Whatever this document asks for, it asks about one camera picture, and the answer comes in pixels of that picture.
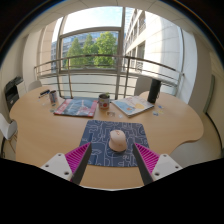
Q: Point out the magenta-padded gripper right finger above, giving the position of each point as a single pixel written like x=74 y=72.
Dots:
x=159 y=165

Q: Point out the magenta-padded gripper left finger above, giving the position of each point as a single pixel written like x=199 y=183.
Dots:
x=63 y=165

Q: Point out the beige computer mouse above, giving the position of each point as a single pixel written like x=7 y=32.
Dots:
x=117 y=140

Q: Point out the blue patterned mouse pad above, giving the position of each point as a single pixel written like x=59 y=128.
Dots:
x=100 y=133

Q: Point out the red magazine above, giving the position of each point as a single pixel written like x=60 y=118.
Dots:
x=76 y=107

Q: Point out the light blue magazine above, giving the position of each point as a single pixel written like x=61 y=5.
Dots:
x=132 y=105

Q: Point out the white chair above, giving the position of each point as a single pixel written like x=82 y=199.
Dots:
x=142 y=86
x=34 y=85
x=7 y=126

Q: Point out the small blue white can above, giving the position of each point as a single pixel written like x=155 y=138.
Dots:
x=53 y=96

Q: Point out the dark marker pen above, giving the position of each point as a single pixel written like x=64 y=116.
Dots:
x=44 y=93

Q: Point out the black cylinder speaker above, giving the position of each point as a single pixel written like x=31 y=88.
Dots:
x=154 y=90

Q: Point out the red white mug with plant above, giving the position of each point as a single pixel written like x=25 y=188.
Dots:
x=104 y=101

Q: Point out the black printer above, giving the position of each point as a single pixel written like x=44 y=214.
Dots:
x=12 y=93

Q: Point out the metal balcony railing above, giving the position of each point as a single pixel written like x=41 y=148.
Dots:
x=93 y=69

